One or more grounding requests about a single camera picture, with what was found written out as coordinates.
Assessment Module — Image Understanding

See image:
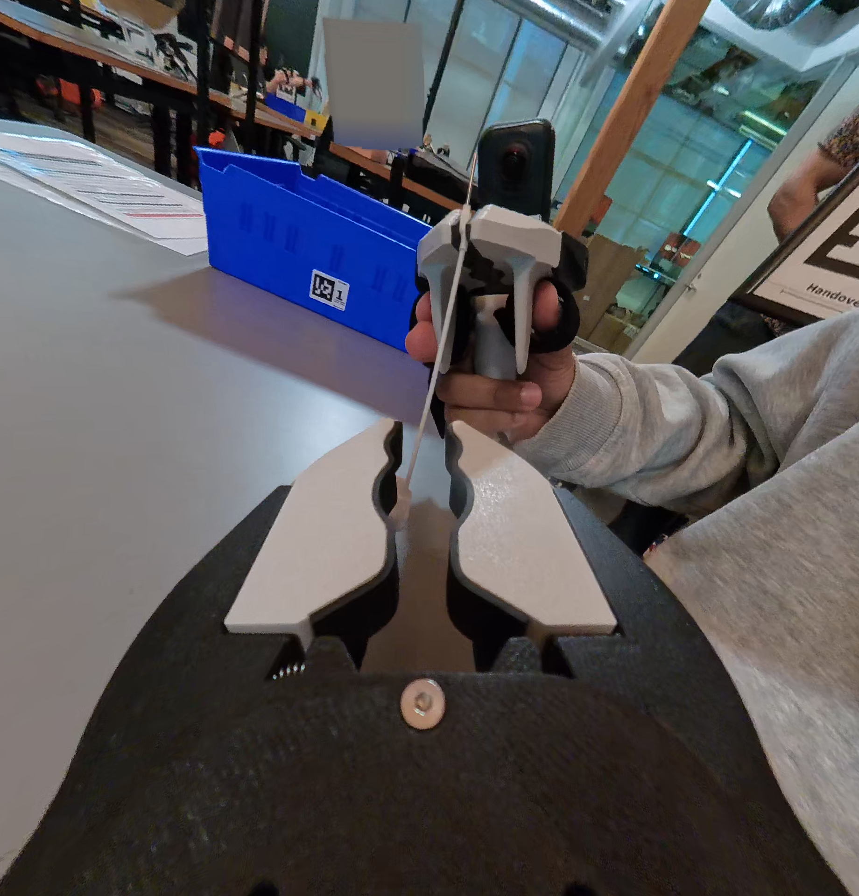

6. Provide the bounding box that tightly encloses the small blue bin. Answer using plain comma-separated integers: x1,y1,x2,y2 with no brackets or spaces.
265,93,311,134

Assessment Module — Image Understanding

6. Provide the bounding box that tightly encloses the printed paper sheet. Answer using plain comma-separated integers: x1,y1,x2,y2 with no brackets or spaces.
0,129,210,256

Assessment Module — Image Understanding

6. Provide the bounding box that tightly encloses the person's grey sweatshirt torso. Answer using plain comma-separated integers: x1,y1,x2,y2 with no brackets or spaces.
643,413,859,896

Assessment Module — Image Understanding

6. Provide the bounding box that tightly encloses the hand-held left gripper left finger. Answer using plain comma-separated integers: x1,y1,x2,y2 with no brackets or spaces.
224,417,404,652

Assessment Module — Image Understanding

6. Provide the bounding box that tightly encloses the wooden beam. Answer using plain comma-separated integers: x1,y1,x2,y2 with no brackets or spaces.
552,0,712,239

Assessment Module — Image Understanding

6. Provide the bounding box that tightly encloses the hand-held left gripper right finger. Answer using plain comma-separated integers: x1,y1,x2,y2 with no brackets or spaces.
446,419,620,644

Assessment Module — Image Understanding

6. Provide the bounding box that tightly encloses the person's right forearm grey sleeve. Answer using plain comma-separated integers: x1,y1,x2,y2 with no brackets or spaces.
514,308,859,519

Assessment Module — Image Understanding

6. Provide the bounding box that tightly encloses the blue plastic bin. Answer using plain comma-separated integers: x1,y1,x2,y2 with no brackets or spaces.
195,146,434,351

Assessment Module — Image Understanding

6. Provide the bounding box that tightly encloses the long wooden workbench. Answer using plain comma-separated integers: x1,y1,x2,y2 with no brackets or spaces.
0,0,332,183

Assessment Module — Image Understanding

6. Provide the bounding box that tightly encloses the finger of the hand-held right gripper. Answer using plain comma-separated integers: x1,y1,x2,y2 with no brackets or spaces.
415,209,474,371
470,205,565,375

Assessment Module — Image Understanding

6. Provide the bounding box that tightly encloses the black metal post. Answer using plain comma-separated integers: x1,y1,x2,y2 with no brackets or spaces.
193,0,215,151

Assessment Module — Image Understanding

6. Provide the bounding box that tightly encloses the framed marker sign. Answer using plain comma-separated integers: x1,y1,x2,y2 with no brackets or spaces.
729,164,859,326

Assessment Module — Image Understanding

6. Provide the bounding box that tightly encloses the wooden table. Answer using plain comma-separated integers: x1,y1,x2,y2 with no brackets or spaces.
328,143,465,211

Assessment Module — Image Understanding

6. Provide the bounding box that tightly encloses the silver ventilation ductwork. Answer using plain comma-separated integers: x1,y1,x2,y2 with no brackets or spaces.
496,0,658,67

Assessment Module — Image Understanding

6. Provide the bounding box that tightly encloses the black bag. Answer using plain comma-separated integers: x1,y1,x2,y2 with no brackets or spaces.
408,150,476,200

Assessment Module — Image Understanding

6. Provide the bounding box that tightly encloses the person's right hand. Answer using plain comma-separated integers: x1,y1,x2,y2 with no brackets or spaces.
403,280,579,443

